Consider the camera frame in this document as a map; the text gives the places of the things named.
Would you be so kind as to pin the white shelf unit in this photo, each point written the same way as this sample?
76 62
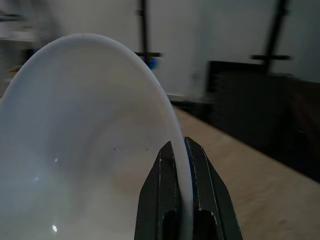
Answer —
18 42

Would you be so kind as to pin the white ceramic bowl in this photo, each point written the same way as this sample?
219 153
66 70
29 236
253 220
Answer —
82 140

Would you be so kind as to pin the dark wooden cabinet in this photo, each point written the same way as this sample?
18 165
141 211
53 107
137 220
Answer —
265 110

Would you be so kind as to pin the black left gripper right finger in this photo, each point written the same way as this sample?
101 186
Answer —
212 197

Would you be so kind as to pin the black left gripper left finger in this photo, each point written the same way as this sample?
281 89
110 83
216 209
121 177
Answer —
156 200

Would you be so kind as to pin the black tripod stand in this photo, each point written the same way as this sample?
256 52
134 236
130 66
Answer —
273 35
147 32

